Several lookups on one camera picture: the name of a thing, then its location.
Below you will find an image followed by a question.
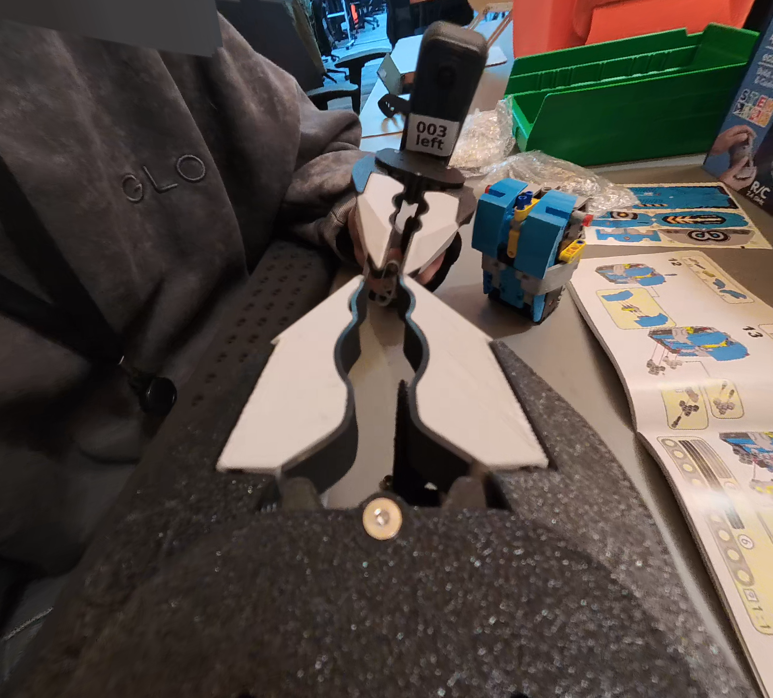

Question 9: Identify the dark toy kit box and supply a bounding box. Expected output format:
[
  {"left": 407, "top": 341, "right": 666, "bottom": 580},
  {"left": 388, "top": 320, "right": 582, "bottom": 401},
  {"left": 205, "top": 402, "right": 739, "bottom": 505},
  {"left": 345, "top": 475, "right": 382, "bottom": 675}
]
[{"left": 703, "top": 16, "right": 773, "bottom": 205}]

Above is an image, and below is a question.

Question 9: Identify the green plastic bin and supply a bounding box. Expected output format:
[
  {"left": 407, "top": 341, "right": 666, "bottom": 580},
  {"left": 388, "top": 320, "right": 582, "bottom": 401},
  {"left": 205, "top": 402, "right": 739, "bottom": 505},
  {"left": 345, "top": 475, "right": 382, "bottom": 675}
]
[{"left": 504, "top": 23, "right": 761, "bottom": 167}]

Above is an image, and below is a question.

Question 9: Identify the blue sticker sheet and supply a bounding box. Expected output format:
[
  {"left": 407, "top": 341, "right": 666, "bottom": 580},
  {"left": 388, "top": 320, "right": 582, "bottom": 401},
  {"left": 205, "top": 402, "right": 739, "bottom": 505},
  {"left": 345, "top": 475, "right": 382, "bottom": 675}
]
[{"left": 583, "top": 184, "right": 773, "bottom": 250}]

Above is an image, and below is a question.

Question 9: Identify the person's left forearm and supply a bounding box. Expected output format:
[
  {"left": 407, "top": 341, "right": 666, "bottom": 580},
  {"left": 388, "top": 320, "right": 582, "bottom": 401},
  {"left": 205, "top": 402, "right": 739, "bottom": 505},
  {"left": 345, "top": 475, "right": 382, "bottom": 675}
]
[{"left": 284, "top": 106, "right": 366, "bottom": 255}]

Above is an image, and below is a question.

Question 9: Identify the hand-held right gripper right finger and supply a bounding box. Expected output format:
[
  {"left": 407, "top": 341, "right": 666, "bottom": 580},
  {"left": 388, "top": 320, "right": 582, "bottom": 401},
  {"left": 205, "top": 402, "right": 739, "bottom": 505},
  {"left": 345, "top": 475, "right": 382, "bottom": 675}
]
[{"left": 399, "top": 275, "right": 550, "bottom": 472}]

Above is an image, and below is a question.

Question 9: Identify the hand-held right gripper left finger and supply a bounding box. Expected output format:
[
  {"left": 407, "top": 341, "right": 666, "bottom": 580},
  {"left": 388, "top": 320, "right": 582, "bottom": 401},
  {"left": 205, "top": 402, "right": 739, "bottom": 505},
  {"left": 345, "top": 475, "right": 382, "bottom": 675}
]
[{"left": 216, "top": 275, "right": 364, "bottom": 475}]

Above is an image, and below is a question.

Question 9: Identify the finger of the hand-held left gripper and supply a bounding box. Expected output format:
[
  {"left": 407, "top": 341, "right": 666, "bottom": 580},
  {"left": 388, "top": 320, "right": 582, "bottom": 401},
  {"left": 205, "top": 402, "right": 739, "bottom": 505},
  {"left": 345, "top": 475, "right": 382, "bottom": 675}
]
[
  {"left": 355, "top": 174, "right": 404, "bottom": 271},
  {"left": 399, "top": 190, "right": 463, "bottom": 276}
]

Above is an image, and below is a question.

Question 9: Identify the grey desk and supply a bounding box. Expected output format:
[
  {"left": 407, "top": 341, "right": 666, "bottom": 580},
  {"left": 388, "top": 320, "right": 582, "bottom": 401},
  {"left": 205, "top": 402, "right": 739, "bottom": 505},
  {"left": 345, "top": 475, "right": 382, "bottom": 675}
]
[{"left": 362, "top": 161, "right": 773, "bottom": 698}]

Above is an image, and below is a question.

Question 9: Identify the building instruction booklet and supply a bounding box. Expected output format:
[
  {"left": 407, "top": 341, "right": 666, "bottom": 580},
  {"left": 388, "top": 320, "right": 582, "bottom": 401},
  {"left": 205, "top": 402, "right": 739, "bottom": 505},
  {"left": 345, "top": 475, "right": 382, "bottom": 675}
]
[{"left": 568, "top": 251, "right": 773, "bottom": 698}]

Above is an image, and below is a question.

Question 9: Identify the black office chair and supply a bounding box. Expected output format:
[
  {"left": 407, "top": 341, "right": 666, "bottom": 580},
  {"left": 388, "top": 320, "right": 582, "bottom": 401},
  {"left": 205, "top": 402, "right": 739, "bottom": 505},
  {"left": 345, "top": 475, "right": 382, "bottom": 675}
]
[{"left": 307, "top": 45, "right": 393, "bottom": 114}]

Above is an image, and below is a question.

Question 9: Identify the grey blue toy robot body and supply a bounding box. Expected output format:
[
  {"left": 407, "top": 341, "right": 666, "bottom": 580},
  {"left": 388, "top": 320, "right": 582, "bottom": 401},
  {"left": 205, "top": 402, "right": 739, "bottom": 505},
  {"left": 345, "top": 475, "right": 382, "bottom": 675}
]
[{"left": 471, "top": 178, "right": 588, "bottom": 324}]

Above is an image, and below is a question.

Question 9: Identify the small grey connector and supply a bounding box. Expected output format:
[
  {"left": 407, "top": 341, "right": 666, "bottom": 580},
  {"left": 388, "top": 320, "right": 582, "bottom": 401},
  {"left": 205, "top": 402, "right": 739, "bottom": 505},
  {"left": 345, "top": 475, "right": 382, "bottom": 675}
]
[{"left": 365, "top": 260, "right": 401, "bottom": 308}]

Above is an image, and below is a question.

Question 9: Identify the person's left hand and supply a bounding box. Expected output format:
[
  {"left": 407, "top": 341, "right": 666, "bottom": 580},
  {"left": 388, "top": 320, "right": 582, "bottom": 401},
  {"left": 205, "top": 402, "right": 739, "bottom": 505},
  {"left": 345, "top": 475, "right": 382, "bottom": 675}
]
[{"left": 347, "top": 209, "right": 449, "bottom": 291}]

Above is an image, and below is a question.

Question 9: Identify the clear bubble wrap bag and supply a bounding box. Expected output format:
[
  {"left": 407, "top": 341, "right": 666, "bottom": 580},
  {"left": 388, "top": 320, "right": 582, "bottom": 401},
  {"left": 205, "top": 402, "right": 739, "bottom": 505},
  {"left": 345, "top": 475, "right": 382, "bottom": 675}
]
[{"left": 450, "top": 100, "right": 641, "bottom": 216}]

